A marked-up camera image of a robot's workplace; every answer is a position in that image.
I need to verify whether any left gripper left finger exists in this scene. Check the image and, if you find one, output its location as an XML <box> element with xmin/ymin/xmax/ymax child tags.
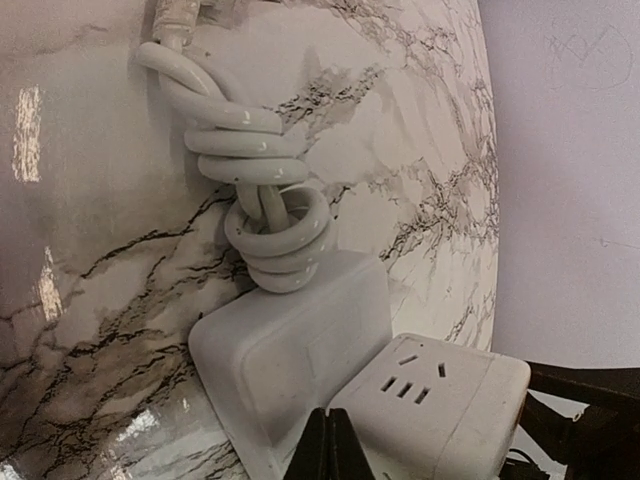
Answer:
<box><xmin>284</xmin><ymin>408</ymin><xmax>329</xmax><ymax>480</ymax></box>

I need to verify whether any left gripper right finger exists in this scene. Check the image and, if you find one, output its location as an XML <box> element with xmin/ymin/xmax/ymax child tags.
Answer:
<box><xmin>328</xmin><ymin>408</ymin><xmax>375</xmax><ymax>480</ymax></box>

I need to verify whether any white cube socket adapter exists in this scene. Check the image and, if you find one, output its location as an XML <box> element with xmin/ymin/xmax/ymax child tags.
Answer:
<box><xmin>329</xmin><ymin>334</ymin><xmax>531</xmax><ymax>480</ymax></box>

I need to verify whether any long white power strip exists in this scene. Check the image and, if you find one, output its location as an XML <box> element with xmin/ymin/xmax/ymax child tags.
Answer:
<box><xmin>188</xmin><ymin>251</ymin><xmax>392</xmax><ymax>479</ymax></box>

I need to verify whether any white long strip cord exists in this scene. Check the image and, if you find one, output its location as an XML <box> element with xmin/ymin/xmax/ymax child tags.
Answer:
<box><xmin>132</xmin><ymin>0</ymin><xmax>331</xmax><ymax>296</ymax></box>

